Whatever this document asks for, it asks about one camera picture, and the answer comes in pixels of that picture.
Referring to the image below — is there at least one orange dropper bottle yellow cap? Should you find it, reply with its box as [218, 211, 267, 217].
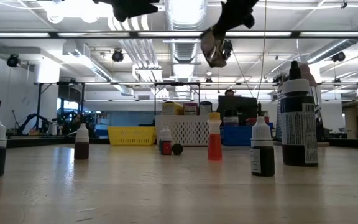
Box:
[207, 112, 223, 161]

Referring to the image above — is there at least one magenta pink carton box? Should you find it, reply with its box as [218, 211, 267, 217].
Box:
[183, 102, 198, 116]

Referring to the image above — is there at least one black ceiling spotlight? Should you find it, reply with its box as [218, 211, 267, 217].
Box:
[6, 54, 21, 68]
[331, 51, 347, 62]
[223, 40, 234, 60]
[111, 49, 125, 63]

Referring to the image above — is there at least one white ventilation duct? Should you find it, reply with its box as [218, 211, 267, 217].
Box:
[62, 42, 133, 96]

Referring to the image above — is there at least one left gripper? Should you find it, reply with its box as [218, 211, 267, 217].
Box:
[93, 0, 160, 22]

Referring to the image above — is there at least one white plastic basket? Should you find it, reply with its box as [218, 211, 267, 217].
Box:
[154, 114, 222, 146]

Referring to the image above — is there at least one black background rig frame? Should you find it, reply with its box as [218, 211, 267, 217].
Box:
[35, 81, 87, 129]
[153, 82, 201, 127]

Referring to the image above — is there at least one blue plastic basket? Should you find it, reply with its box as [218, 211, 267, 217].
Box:
[221, 124, 275, 146]

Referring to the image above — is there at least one yellow plastic basket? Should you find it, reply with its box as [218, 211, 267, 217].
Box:
[108, 126, 157, 146]

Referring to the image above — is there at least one small brown dropper bottle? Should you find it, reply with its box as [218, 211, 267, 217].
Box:
[74, 123, 90, 161]

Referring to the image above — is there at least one large black dropper bottle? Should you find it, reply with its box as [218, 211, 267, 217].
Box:
[280, 60, 319, 167]

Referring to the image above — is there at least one black monitor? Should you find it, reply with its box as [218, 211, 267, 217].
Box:
[218, 95, 258, 119]

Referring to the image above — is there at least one black background table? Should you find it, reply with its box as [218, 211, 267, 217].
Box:
[6, 136, 110, 149]
[318, 138, 358, 150]

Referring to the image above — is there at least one black dropper bottle white label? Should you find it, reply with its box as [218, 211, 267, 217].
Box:
[250, 116, 275, 177]

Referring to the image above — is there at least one small dropper bottle red label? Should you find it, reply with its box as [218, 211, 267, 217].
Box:
[159, 126, 173, 156]

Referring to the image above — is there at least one blue purple carton box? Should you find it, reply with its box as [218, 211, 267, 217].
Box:
[199, 101, 213, 116]

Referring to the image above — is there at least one yellow box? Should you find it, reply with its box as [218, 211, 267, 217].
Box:
[162, 101, 185, 116]

